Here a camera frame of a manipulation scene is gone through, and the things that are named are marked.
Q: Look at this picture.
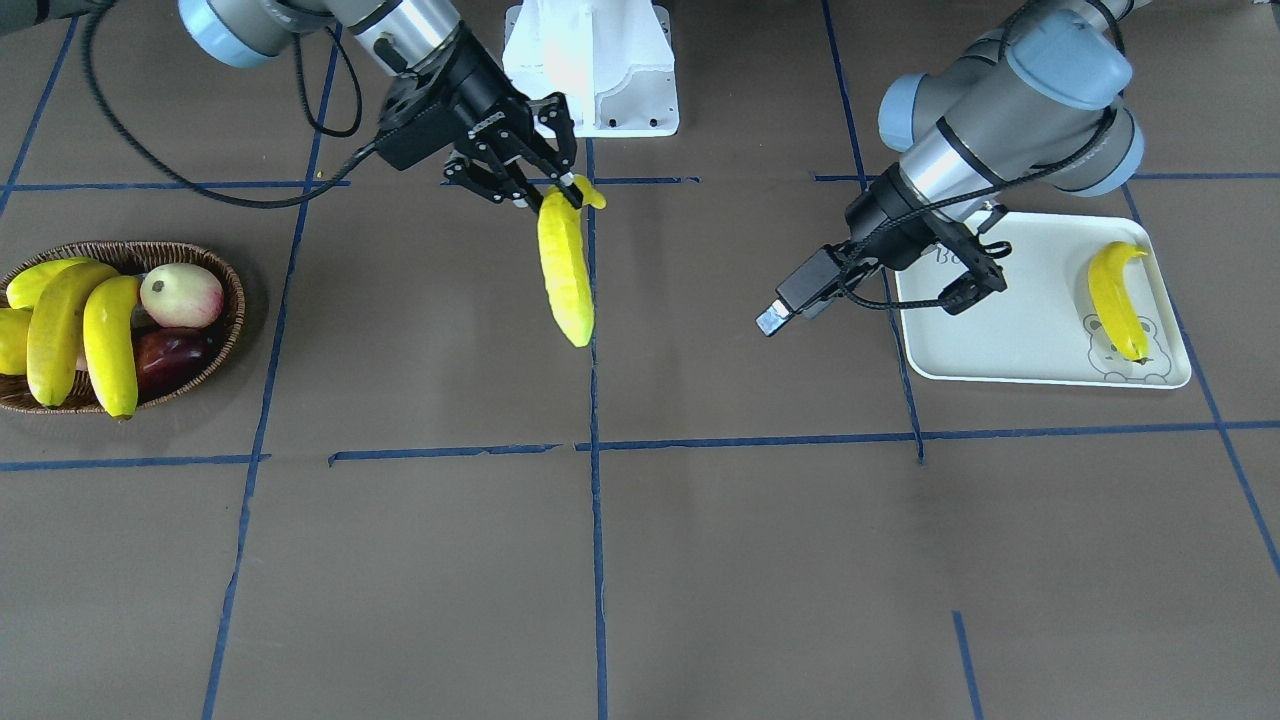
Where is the black cable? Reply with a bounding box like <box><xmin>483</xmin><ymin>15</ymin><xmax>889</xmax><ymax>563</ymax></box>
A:
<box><xmin>829</xmin><ymin>0</ymin><xmax>1132</xmax><ymax>311</ymax></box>
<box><xmin>79</xmin><ymin>0</ymin><xmax>387</xmax><ymax>210</ymax></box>

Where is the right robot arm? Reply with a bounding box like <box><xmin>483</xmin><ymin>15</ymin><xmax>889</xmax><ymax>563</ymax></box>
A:
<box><xmin>177</xmin><ymin>1</ymin><xmax>585</xmax><ymax>213</ymax></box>

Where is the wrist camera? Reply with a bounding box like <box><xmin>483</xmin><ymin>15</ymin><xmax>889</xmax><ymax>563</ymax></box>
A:
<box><xmin>375</xmin><ymin>76</ymin><xmax>467</xmax><ymax>170</ymax></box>
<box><xmin>755</xmin><ymin>245</ymin><xmax>836</xmax><ymax>337</ymax></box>

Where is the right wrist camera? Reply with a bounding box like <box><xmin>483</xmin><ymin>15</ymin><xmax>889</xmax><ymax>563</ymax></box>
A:
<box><xmin>375</xmin><ymin>76</ymin><xmax>467</xmax><ymax>170</ymax></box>

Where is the yellow banana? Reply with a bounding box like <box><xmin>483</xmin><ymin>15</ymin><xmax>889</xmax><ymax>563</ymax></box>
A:
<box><xmin>26</xmin><ymin>263</ymin><xmax>119</xmax><ymax>407</ymax></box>
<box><xmin>1087</xmin><ymin>242</ymin><xmax>1149</xmax><ymax>364</ymax></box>
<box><xmin>538</xmin><ymin>188</ymin><xmax>595</xmax><ymax>348</ymax></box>
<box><xmin>83</xmin><ymin>275</ymin><xmax>141</xmax><ymax>421</ymax></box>

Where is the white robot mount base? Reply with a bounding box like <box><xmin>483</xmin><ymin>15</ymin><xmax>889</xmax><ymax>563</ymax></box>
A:
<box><xmin>500</xmin><ymin>1</ymin><xmax>680</xmax><ymax>138</ymax></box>

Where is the pale green pink apple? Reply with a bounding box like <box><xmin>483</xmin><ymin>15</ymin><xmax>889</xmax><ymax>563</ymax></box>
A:
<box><xmin>140</xmin><ymin>263</ymin><xmax>224</xmax><ymax>329</ymax></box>

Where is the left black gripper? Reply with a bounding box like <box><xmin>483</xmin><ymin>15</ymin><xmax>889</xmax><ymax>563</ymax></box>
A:
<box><xmin>800</xmin><ymin>176</ymin><xmax>1011</xmax><ymax>315</ymax></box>

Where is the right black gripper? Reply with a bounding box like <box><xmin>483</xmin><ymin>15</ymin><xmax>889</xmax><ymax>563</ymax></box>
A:
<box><xmin>425</xmin><ymin>26</ymin><xmax>582</xmax><ymax>213</ymax></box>

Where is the brown wicker basket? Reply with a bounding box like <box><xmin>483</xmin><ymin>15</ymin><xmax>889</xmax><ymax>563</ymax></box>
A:
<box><xmin>3</xmin><ymin>241</ymin><xmax>247</xmax><ymax>415</ymax></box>

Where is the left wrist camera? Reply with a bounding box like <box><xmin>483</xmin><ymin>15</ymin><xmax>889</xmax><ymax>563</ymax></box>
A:
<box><xmin>755</xmin><ymin>245</ymin><xmax>836</xmax><ymax>337</ymax></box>

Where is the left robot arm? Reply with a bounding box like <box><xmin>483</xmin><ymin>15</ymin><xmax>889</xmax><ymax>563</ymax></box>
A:
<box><xmin>772</xmin><ymin>1</ymin><xmax>1146</xmax><ymax>319</ymax></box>

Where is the white bear tray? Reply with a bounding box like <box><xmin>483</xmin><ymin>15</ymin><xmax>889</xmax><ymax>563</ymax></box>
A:
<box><xmin>901</xmin><ymin>211</ymin><xmax>1192</xmax><ymax>389</ymax></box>

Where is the dark red apple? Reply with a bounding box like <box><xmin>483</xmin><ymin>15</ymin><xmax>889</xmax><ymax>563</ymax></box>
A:
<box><xmin>133</xmin><ymin>328</ymin><xmax>216</xmax><ymax>400</ymax></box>

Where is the yellow lemon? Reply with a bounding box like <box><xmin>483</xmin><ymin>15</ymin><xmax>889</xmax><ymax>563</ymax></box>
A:
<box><xmin>0</xmin><ymin>307</ymin><xmax>33</xmax><ymax>375</ymax></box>

